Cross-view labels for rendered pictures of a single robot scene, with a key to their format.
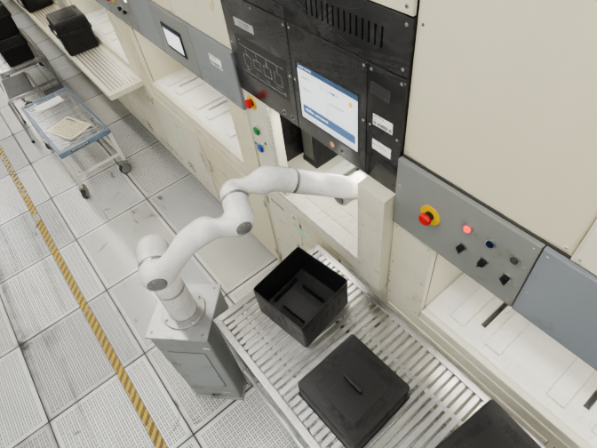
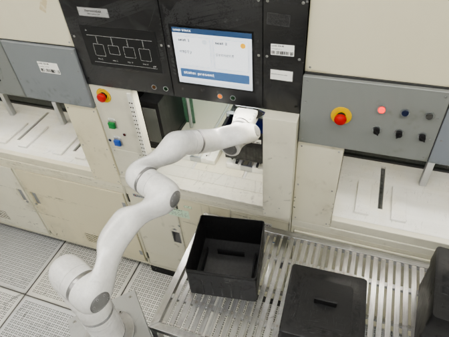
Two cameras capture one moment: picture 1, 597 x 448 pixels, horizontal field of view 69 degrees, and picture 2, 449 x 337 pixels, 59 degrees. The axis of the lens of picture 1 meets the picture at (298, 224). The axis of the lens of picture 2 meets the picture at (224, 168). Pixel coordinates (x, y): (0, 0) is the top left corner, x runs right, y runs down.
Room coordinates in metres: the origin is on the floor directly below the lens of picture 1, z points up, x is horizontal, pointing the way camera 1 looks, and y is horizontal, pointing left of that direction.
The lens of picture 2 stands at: (0.15, 0.57, 2.23)
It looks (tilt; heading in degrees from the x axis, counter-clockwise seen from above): 43 degrees down; 324
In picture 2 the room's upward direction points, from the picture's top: 5 degrees counter-clockwise
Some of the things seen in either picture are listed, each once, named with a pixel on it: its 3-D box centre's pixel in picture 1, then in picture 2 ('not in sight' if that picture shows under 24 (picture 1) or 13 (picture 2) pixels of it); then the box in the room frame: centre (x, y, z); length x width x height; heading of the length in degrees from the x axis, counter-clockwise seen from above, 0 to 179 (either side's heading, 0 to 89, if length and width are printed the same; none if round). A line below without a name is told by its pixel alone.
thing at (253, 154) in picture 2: not in sight; (251, 128); (1.30, -0.43, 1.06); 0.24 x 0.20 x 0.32; 32
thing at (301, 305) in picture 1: (302, 295); (227, 256); (0.93, 0.03, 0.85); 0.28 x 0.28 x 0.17; 40
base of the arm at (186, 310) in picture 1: (177, 299); (103, 322); (1.01, 0.56, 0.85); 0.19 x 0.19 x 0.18
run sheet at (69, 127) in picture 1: (68, 127); not in sight; (3.01, 1.67, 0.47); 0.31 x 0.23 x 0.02; 53
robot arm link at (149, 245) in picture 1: (158, 265); (79, 287); (1.04, 0.57, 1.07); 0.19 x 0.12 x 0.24; 11
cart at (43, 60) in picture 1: (24, 67); not in sight; (4.61, 2.62, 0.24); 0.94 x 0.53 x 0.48; 31
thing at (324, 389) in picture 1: (353, 388); (323, 308); (0.53, -0.10, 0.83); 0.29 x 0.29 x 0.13; 34
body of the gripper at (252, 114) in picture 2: not in sight; (244, 119); (1.24, -0.34, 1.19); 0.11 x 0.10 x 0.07; 122
